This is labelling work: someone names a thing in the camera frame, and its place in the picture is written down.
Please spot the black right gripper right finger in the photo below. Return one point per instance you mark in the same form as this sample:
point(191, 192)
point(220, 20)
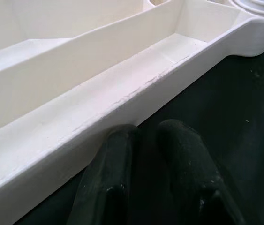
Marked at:
point(190, 175)

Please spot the white plastic children table top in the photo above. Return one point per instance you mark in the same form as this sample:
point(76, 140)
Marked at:
point(75, 70)

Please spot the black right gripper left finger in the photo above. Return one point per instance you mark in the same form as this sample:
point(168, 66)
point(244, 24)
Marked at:
point(108, 175)

